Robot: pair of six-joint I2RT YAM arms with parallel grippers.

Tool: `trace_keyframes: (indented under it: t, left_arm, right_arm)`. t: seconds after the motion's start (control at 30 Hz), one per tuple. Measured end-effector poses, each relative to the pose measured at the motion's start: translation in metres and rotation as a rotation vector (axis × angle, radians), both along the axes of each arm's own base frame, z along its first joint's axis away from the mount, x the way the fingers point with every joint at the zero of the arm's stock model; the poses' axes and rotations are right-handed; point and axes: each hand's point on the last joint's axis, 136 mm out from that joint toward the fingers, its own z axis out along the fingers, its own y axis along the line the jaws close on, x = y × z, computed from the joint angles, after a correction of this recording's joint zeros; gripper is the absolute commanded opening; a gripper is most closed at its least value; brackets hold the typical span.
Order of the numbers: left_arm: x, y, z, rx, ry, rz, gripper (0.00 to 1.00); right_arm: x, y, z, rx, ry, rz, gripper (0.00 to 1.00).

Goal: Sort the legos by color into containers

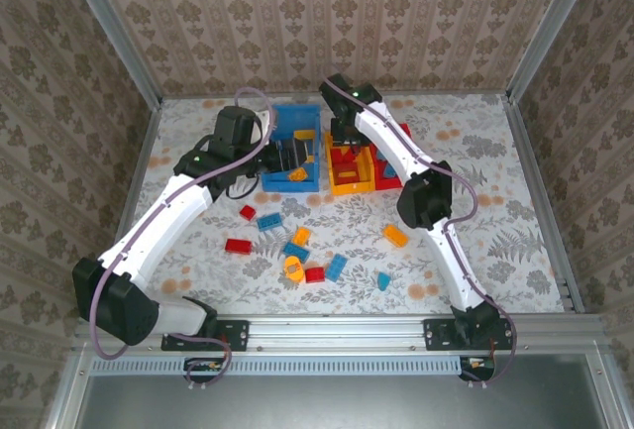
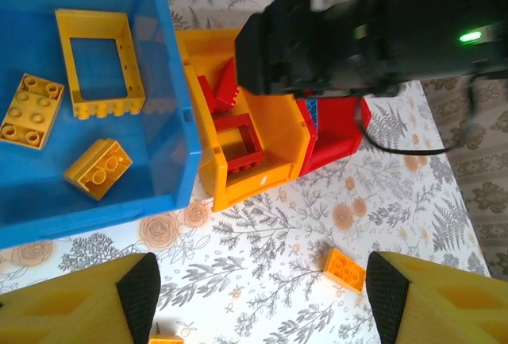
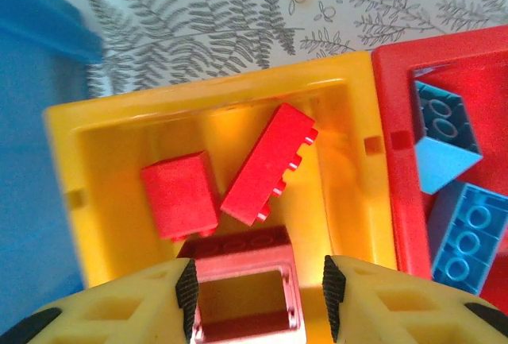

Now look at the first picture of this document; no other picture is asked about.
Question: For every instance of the blue lego brick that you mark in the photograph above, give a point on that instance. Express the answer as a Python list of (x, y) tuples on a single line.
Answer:
[(270, 221), (296, 251), (336, 267)]

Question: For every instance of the floral patterned table cover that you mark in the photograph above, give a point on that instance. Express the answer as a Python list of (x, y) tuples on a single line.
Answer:
[(510, 191)]

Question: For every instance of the orange arch lego piece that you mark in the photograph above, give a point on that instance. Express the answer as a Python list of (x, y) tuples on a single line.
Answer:
[(305, 135)]

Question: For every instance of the connector board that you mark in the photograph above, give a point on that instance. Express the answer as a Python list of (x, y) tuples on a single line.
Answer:
[(478, 364), (205, 365)]

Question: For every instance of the left connector board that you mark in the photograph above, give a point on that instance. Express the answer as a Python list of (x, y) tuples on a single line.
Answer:
[(205, 365)]

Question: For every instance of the square red lego brick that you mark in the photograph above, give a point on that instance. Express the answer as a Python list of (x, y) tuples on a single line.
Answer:
[(314, 275)]

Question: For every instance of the orange rounded hollow lego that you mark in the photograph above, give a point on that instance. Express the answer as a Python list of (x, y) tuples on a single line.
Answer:
[(292, 273)]

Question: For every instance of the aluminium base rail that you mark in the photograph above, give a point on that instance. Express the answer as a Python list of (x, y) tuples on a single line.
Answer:
[(337, 332)]

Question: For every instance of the aluminium frame post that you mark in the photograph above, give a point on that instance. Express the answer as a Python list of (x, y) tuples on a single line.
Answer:
[(551, 28), (112, 28)]

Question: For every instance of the small red lego brick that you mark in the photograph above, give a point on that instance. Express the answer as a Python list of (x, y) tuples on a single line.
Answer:
[(247, 212)]

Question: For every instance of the yellow plastic bin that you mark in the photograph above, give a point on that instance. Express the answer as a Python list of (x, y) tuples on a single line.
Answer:
[(347, 188)]

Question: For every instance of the long red lego brick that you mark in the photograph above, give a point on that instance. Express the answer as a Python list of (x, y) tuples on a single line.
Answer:
[(238, 246)]

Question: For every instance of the red plastic bin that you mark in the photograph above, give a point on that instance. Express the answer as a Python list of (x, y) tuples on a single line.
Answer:
[(391, 183)]

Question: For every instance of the black left mounting bracket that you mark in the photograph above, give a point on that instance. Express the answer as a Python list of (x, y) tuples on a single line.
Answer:
[(238, 335)]

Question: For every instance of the blue plastic bin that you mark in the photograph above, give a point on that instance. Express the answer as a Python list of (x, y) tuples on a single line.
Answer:
[(292, 117)]

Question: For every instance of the right connector board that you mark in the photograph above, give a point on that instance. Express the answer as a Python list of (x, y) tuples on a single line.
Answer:
[(478, 364)]

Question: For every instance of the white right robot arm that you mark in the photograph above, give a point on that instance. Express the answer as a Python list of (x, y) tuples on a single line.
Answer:
[(386, 137)]

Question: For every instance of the black mounting bracket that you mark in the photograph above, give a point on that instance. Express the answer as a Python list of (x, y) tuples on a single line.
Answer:
[(438, 335), (238, 335)]

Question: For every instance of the black right mounting bracket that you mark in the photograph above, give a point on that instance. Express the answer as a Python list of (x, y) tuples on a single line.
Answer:
[(438, 335)]

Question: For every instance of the aluminium side rail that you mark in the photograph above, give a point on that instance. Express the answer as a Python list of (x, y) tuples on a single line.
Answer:
[(537, 191), (143, 151)]

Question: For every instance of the blue wedge lego piece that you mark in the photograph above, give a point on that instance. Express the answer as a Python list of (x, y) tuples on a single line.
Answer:
[(384, 281)]

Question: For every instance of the orange lego brick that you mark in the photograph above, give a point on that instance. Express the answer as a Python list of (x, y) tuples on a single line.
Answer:
[(301, 236), (395, 236)]

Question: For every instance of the orange rounded lego piece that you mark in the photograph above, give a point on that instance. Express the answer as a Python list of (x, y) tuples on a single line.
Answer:
[(297, 174)]

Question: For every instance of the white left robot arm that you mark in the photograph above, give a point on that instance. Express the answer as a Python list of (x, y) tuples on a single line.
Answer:
[(163, 221)]

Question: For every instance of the red lego piece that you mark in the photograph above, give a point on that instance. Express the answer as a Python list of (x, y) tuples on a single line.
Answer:
[(341, 156), (348, 172)]

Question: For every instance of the grey metal sheet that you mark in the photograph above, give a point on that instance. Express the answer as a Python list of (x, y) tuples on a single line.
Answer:
[(322, 404)]

